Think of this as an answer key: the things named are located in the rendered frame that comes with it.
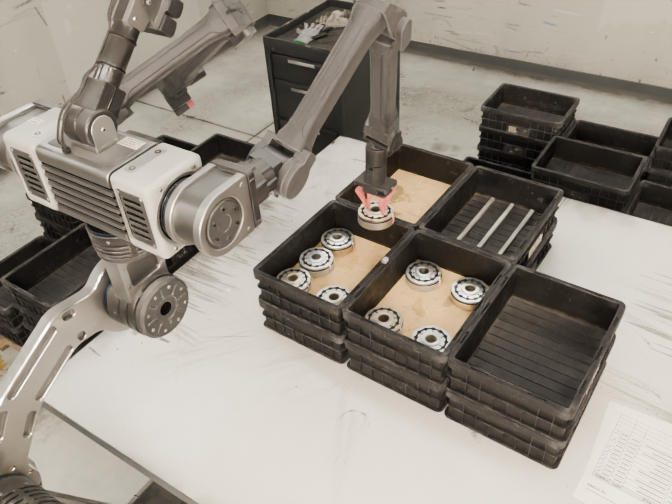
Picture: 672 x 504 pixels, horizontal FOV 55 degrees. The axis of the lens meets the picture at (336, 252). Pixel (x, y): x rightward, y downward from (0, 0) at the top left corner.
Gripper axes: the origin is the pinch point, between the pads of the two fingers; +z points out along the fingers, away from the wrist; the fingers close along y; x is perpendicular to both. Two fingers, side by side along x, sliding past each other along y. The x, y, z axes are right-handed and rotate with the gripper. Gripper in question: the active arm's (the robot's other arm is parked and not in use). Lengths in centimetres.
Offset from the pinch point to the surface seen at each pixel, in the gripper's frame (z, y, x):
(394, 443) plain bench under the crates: 35, -31, 42
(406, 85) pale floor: 87, 132, -267
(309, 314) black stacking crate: 18.9, 3.0, 29.2
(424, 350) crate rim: 11.9, -32.2, 30.9
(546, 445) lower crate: 26, -64, 30
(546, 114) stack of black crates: 43, 5, -177
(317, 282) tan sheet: 20.6, 10.1, 15.3
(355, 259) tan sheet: 19.8, 6.0, 1.1
